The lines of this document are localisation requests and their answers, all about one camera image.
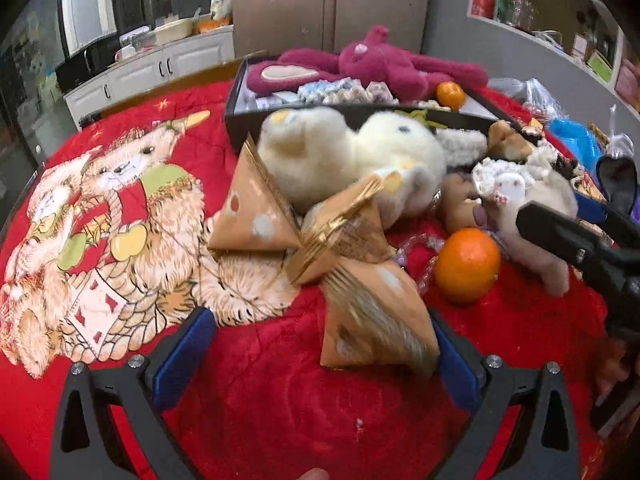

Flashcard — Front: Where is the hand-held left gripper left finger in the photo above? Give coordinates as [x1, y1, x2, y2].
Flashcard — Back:
[50, 306, 218, 480]

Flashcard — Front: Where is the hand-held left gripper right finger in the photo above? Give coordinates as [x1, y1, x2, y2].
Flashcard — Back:
[429, 309, 583, 480]

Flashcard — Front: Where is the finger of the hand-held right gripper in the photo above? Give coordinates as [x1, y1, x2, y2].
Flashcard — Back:
[596, 155, 636, 216]
[515, 201, 608, 268]

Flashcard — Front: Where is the beige plush toy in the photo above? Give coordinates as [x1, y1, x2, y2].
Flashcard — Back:
[472, 157, 581, 297]

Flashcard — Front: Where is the tan triangular packet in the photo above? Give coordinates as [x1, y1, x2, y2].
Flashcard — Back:
[206, 132, 303, 261]
[319, 260, 441, 378]
[286, 169, 401, 286]

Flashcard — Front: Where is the black box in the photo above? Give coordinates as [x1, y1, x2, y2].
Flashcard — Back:
[223, 55, 516, 153]

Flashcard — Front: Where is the pink plush toy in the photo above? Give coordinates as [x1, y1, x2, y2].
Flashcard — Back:
[246, 25, 490, 103]

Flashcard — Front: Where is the person's right hand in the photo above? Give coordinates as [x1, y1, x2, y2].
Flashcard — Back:
[595, 337, 637, 406]

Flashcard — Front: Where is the clear gift bag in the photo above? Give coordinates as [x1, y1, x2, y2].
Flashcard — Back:
[605, 105, 638, 158]

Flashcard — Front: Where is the blue plastic bag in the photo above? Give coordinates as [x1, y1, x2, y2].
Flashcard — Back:
[547, 117, 606, 171]

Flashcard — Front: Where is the large tangerine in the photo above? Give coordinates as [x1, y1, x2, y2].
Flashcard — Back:
[433, 227, 502, 306]

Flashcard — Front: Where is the small brown bear plush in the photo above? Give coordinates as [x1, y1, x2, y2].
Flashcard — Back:
[486, 120, 543, 161]

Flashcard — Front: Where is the brown plush toy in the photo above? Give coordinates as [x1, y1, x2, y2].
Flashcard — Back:
[440, 170, 488, 233]

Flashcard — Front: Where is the red printed blanket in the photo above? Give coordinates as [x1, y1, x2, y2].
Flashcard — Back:
[0, 55, 640, 480]

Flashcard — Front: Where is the clear plastic bag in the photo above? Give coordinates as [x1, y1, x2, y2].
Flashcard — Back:
[492, 77, 568, 123]

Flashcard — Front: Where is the white fluffy pouch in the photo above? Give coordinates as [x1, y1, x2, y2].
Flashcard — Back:
[437, 127, 488, 167]

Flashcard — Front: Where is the small tangerine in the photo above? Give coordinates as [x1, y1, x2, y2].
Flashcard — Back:
[436, 81, 467, 111]

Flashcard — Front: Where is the white plush toy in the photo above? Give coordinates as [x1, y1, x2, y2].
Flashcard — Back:
[256, 106, 448, 228]

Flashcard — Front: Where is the pile of wrapped candies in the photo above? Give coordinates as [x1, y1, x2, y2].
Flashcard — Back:
[297, 77, 396, 106]

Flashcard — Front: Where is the white kitchen cabinet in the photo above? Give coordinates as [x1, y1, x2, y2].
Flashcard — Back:
[62, 25, 236, 128]

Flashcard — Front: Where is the black microwave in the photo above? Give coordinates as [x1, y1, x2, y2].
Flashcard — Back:
[55, 47, 108, 93]

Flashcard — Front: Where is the glass sliding door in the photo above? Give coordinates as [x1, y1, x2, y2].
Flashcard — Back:
[0, 0, 68, 181]

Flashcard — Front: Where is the silver refrigerator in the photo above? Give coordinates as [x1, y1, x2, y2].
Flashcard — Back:
[229, 0, 433, 58]

